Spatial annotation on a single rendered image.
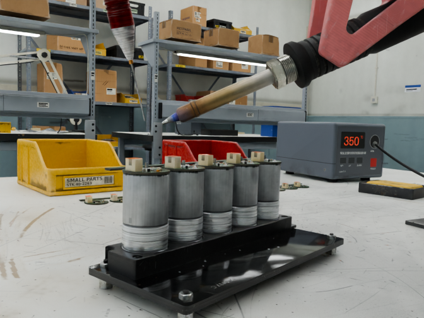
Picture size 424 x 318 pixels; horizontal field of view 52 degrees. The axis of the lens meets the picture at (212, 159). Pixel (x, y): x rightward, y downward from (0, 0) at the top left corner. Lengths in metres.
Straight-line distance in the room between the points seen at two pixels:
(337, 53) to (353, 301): 0.12
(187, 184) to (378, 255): 0.15
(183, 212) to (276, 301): 0.07
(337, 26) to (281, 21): 6.18
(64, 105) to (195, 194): 2.37
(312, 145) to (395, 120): 4.99
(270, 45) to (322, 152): 2.75
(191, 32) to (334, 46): 2.82
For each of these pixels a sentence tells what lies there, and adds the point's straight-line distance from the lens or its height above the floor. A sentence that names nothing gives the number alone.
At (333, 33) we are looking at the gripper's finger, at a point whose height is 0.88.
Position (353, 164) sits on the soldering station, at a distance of 0.74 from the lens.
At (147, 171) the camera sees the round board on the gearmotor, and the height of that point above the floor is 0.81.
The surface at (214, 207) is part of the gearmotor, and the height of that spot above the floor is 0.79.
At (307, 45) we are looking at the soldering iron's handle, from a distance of 0.23.
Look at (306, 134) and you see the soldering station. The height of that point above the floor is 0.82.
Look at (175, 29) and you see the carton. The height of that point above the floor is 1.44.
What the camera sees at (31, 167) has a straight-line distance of 0.58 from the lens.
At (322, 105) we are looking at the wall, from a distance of 6.46.
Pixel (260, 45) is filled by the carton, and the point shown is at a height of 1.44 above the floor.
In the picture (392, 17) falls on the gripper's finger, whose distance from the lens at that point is 0.23.
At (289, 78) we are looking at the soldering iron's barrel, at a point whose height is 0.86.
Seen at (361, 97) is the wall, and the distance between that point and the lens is 6.04.
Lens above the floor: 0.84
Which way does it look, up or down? 5 degrees down
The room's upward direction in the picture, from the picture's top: 2 degrees clockwise
